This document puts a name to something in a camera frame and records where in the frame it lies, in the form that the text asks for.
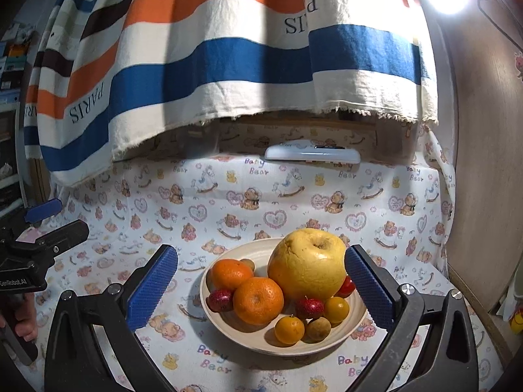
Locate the cream round plate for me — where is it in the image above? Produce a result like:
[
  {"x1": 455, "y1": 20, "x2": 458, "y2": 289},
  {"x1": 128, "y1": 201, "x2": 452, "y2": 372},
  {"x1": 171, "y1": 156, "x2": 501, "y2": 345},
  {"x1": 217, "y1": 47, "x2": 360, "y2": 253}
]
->
[{"x1": 199, "y1": 237, "x2": 368, "y2": 356}]

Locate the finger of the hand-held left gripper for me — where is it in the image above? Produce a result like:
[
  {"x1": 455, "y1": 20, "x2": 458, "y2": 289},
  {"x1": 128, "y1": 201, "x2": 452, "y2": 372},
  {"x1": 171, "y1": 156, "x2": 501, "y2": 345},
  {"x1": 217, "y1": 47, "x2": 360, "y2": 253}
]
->
[
  {"x1": 12, "y1": 219, "x2": 90, "y2": 260},
  {"x1": 0, "y1": 198, "x2": 63, "y2": 233}
]

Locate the bear printed blanket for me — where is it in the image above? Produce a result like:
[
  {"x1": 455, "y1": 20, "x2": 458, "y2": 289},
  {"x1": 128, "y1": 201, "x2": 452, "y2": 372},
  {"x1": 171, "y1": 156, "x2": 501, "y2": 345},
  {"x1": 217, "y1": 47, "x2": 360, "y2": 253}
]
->
[{"x1": 25, "y1": 120, "x2": 497, "y2": 392}]

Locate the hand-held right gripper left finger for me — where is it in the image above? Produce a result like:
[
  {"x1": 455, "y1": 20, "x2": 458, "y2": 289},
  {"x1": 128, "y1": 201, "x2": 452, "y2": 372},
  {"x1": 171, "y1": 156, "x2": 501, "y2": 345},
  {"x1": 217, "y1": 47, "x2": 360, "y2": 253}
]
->
[{"x1": 44, "y1": 244, "x2": 179, "y2": 392}]

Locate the person's left hand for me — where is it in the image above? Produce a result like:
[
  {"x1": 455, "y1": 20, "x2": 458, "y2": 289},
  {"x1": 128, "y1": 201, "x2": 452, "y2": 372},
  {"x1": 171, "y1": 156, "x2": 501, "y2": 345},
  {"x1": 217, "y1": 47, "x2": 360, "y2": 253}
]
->
[{"x1": 0, "y1": 296, "x2": 39, "y2": 350}]

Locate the black lamp cable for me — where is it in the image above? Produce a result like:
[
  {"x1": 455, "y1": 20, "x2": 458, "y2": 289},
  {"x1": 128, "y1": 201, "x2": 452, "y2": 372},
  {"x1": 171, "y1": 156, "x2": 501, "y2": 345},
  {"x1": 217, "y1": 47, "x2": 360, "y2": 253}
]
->
[{"x1": 476, "y1": 0, "x2": 523, "y2": 47}]

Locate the wooden cabinet panel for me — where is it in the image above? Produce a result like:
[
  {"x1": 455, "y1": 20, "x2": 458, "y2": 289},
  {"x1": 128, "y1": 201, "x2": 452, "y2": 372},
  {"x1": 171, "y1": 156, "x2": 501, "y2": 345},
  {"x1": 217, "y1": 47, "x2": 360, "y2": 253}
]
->
[{"x1": 425, "y1": 0, "x2": 523, "y2": 323}]

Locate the small yellow kumquat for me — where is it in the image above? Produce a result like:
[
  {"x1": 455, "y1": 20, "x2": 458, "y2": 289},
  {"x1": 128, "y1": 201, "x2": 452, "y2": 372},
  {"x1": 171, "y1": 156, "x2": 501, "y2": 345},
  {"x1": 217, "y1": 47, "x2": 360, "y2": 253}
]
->
[
  {"x1": 274, "y1": 315, "x2": 306, "y2": 345},
  {"x1": 324, "y1": 296, "x2": 350, "y2": 323}
]

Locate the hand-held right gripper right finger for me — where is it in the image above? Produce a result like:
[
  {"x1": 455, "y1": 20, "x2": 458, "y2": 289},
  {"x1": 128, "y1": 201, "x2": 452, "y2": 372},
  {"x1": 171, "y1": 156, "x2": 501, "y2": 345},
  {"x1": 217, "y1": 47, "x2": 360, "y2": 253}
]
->
[{"x1": 344, "y1": 244, "x2": 479, "y2": 392}]

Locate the small dark red fruit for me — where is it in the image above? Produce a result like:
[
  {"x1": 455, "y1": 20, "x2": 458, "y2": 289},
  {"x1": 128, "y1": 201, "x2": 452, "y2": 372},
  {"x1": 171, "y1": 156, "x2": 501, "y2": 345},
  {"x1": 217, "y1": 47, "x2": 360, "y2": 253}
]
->
[
  {"x1": 205, "y1": 288, "x2": 235, "y2": 313},
  {"x1": 295, "y1": 296, "x2": 324, "y2": 319}
]

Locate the smooth spotted orange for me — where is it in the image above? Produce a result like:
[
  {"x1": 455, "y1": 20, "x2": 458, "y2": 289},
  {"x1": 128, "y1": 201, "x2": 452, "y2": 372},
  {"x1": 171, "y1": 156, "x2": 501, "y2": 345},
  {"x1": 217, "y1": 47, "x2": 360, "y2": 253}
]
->
[{"x1": 211, "y1": 260, "x2": 255, "y2": 291}]

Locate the large yellow pear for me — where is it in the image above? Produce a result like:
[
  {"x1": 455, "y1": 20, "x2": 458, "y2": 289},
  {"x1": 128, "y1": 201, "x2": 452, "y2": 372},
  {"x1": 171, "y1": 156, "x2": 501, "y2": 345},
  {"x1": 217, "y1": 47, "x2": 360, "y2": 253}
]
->
[{"x1": 267, "y1": 229, "x2": 348, "y2": 302}]

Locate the striped hanging cloth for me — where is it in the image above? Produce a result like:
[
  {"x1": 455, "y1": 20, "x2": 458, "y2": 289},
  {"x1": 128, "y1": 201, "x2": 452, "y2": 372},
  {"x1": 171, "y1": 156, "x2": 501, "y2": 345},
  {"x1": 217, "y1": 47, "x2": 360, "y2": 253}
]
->
[{"x1": 22, "y1": 0, "x2": 440, "y2": 188}]

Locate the stack of storage boxes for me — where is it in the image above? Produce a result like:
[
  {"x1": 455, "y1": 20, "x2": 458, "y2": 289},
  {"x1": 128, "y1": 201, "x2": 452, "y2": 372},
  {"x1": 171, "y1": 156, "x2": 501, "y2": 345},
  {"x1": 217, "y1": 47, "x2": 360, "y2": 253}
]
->
[{"x1": 0, "y1": 24, "x2": 33, "y2": 103}]

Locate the red cherry tomato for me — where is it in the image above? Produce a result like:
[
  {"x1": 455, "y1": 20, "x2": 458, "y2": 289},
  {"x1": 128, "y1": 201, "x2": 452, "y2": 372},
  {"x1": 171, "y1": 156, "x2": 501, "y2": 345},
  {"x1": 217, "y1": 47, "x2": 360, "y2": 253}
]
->
[{"x1": 335, "y1": 275, "x2": 355, "y2": 299}]

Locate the ridged orange mandarin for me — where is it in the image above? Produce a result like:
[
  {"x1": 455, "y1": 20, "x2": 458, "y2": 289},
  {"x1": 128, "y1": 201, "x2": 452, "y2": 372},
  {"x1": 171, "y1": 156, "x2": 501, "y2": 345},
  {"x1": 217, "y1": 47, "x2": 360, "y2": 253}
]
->
[{"x1": 233, "y1": 277, "x2": 284, "y2": 326}]

